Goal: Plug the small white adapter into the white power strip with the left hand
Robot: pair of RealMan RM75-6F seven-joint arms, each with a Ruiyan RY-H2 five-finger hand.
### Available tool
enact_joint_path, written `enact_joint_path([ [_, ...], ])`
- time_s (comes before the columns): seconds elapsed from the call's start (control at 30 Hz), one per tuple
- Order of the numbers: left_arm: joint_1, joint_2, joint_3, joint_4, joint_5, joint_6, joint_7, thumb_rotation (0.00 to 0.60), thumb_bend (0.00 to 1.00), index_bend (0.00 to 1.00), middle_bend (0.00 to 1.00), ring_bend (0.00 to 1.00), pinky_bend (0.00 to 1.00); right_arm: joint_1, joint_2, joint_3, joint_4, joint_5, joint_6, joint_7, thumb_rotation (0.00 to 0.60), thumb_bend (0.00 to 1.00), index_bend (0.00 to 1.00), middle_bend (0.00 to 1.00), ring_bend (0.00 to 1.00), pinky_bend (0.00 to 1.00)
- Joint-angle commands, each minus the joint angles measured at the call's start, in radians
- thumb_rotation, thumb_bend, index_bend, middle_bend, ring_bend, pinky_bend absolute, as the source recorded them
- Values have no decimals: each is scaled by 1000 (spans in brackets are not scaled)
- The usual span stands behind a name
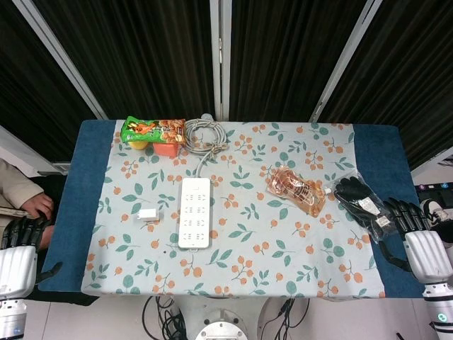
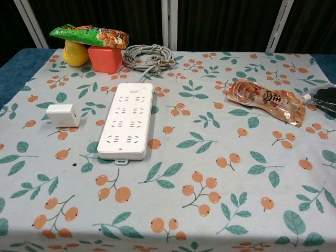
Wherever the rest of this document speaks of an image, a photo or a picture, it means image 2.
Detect white plug adapter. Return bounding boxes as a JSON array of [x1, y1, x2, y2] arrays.
[[46, 103, 80, 129]]

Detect white power strip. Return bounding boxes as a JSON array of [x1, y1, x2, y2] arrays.
[[97, 82, 154, 166]]

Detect floral fruit-print tablecloth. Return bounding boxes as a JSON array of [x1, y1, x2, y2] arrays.
[[0, 48, 336, 252]]

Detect orange-red cube block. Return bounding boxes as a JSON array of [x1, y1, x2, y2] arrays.
[[87, 46, 123, 74]]

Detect orange sauce pouch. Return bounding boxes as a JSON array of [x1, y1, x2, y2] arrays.
[[225, 78, 307, 128]]

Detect yellow pear toy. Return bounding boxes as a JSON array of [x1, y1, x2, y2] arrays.
[[62, 39, 90, 67]]

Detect black pleated curtain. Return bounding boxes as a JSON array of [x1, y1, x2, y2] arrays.
[[0, 0, 36, 68], [26, 0, 163, 50], [275, 0, 336, 56], [177, 0, 286, 53]]

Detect green snack bag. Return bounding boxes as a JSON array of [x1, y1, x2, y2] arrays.
[[49, 24, 130, 50]]

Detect black gloves in plastic bag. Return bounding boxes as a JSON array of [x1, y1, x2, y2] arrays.
[[300, 83, 336, 119]]

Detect blue table cover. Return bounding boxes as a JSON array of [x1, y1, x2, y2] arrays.
[[0, 48, 336, 111]]

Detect grey cable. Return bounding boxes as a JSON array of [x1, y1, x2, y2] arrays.
[[122, 44, 176, 83]]

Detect white frame post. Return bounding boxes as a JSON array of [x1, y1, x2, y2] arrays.
[[265, 0, 295, 53], [161, 0, 179, 51], [14, 0, 49, 49]]

